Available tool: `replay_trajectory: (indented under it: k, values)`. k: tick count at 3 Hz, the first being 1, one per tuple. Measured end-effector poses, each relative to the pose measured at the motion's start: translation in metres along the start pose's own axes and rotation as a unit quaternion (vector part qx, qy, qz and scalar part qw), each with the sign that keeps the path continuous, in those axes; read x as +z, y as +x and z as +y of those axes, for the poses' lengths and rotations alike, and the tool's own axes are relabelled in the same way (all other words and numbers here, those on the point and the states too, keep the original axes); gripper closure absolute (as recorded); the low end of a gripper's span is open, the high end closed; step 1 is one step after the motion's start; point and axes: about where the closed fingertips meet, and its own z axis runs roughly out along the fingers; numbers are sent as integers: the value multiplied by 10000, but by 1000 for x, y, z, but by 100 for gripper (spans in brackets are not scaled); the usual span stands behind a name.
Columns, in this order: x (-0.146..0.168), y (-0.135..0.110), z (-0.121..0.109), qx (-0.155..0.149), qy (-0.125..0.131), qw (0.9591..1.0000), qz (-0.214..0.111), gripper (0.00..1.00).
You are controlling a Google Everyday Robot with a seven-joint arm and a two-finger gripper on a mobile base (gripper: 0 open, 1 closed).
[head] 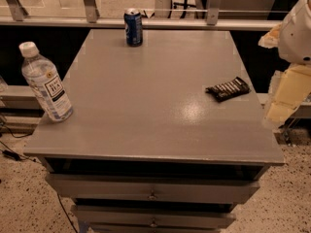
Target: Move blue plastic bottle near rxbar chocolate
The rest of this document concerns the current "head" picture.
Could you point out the grey drawer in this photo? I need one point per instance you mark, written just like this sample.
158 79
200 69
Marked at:
152 217
153 189

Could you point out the top grey drawer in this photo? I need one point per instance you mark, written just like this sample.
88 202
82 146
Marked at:
153 189

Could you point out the black rxbar chocolate wrapper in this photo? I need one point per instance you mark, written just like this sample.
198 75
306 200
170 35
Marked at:
225 91

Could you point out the metal railing frame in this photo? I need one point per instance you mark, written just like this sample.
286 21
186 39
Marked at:
251 15

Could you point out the grey drawer cabinet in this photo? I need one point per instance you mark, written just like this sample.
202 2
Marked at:
143 112

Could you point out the blue soda can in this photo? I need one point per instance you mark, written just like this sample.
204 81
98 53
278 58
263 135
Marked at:
133 27

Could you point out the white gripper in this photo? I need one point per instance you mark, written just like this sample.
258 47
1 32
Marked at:
296 38

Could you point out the clear plastic water bottle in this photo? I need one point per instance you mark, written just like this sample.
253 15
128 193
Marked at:
44 80

